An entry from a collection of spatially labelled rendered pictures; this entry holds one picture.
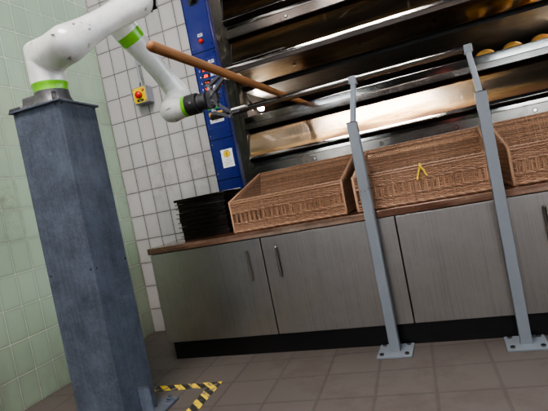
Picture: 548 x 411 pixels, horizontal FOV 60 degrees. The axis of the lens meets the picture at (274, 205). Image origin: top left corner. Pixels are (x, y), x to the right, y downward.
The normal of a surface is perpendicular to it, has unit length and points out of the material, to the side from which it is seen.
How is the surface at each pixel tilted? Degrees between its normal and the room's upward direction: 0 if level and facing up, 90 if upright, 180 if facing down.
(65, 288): 90
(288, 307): 90
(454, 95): 70
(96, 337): 90
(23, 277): 90
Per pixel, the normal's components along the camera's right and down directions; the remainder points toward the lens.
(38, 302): 0.92, -0.17
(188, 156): -0.35, 0.10
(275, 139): -0.39, -0.24
